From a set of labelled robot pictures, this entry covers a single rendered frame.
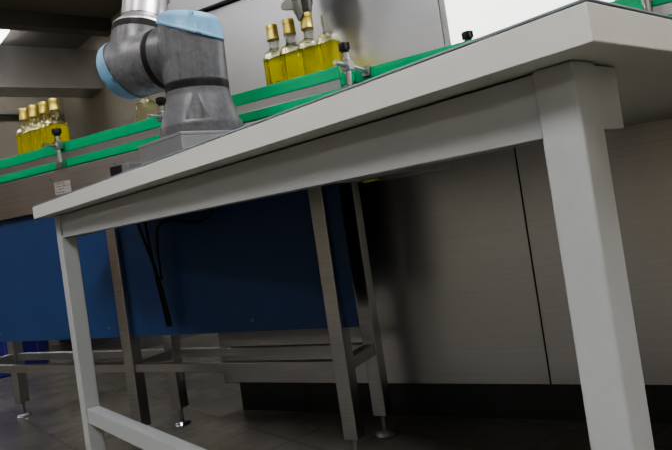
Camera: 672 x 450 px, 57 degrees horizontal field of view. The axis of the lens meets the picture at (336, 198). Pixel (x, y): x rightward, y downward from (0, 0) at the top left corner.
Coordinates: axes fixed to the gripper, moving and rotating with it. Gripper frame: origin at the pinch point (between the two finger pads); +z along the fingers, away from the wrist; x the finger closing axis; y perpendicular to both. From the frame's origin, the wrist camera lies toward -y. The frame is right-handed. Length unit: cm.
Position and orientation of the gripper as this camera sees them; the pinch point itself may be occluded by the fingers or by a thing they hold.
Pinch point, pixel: (305, 16)
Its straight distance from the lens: 177.8
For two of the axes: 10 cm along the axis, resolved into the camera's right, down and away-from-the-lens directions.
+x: -5.0, 0.6, -8.7
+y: -8.5, 1.4, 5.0
